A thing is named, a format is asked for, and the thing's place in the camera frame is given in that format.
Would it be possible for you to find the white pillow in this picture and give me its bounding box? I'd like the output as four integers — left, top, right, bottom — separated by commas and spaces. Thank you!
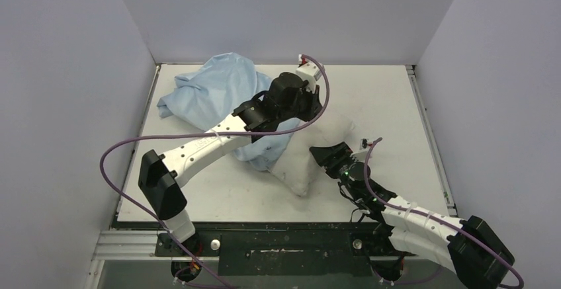
269, 111, 356, 197

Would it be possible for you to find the light blue pillowcase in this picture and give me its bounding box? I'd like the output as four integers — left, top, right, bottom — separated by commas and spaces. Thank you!
157, 53, 292, 171

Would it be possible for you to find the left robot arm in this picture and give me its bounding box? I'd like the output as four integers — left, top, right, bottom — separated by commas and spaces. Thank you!
138, 69, 322, 256

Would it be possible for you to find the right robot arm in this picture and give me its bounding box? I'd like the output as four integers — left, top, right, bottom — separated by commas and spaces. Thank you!
309, 142, 515, 288

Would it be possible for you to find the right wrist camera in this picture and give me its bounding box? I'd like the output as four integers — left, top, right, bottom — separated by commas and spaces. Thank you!
355, 138, 376, 153

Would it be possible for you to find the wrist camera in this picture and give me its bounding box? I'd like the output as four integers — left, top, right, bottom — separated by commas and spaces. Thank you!
295, 54, 323, 93
355, 138, 376, 153

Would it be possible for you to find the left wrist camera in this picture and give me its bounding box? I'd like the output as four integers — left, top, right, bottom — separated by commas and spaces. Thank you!
295, 54, 323, 93

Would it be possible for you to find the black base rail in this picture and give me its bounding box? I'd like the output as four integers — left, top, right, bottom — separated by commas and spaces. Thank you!
114, 221, 439, 278

